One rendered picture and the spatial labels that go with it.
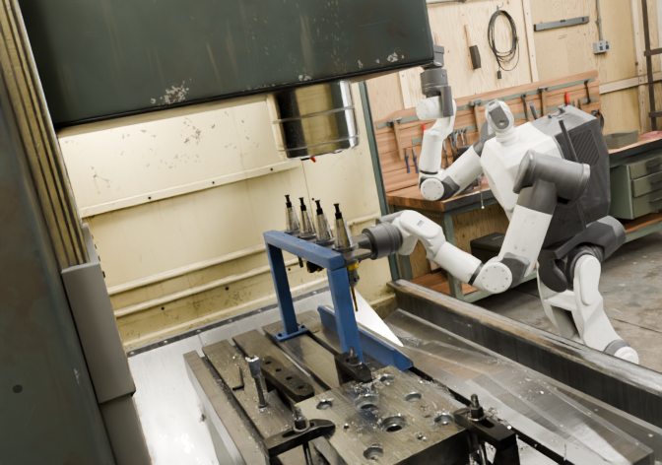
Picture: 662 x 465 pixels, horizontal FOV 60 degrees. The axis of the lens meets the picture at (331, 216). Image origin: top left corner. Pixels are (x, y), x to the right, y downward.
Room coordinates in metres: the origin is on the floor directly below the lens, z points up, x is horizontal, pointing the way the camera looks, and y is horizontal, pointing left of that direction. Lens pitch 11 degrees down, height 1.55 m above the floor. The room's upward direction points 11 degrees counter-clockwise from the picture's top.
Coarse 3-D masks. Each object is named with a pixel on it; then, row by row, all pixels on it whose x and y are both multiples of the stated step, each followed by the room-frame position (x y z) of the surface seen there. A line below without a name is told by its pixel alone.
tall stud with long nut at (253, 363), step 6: (246, 360) 1.23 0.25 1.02; (252, 360) 1.22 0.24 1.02; (258, 360) 1.23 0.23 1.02; (252, 366) 1.22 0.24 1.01; (258, 366) 1.23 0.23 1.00; (252, 372) 1.22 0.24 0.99; (258, 372) 1.22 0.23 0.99; (258, 378) 1.23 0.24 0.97; (258, 384) 1.23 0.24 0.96; (258, 390) 1.23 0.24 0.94; (258, 396) 1.23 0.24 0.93; (264, 402) 1.23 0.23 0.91
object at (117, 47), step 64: (64, 0) 0.81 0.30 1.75; (128, 0) 0.85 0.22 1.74; (192, 0) 0.88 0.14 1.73; (256, 0) 0.92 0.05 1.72; (320, 0) 0.96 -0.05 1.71; (384, 0) 1.01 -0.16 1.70; (64, 64) 0.81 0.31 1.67; (128, 64) 0.84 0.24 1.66; (192, 64) 0.87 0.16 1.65; (256, 64) 0.91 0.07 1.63; (320, 64) 0.95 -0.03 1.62; (384, 64) 1.00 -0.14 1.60; (64, 128) 0.82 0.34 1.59
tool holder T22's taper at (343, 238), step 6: (336, 222) 1.29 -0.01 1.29; (342, 222) 1.29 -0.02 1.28; (336, 228) 1.29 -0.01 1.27; (342, 228) 1.29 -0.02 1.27; (348, 228) 1.30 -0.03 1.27; (336, 234) 1.29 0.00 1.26; (342, 234) 1.28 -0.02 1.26; (348, 234) 1.29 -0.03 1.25; (336, 240) 1.29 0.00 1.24; (342, 240) 1.28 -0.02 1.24; (348, 240) 1.29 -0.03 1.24; (336, 246) 1.29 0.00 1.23; (342, 246) 1.28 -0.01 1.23; (348, 246) 1.28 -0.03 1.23
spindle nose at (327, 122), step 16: (272, 96) 1.03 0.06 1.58; (288, 96) 1.01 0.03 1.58; (304, 96) 1.00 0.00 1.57; (320, 96) 1.00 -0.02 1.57; (336, 96) 1.01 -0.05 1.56; (352, 96) 1.05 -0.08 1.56; (272, 112) 1.04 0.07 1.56; (288, 112) 1.01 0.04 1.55; (304, 112) 1.00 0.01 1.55; (320, 112) 1.00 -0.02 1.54; (336, 112) 1.01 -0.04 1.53; (352, 112) 1.04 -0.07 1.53; (272, 128) 1.06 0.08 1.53; (288, 128) 1.01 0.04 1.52; (304, 128) 1.00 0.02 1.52; (320, 128) 1.00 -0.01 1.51; (336, 128) 1.01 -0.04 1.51; (352, 128) 1.03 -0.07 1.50; (288, 144) 1.02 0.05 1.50; (304, 144) 1.00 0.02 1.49; (320, 144) 1.00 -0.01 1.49; (336, 144) 1.01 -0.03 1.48; (352, 144) 1.03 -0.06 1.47; (288, 160) 1.03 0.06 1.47
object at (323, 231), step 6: (318, 216) 1.39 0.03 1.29; (324, 216) 1.39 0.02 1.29; (318, 222) 1.39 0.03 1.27; (324, 222) 1.39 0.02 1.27; (318, 228) 1.39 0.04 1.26; (324, 228) 1.39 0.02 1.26; (330, 228) 1.40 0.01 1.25; (318, 234) 1.39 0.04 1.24; (324, 234) 1.38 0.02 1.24; (330, 234) 1.39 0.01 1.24; (318, 240) 1.39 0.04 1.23; (324, 240) 1.38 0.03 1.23
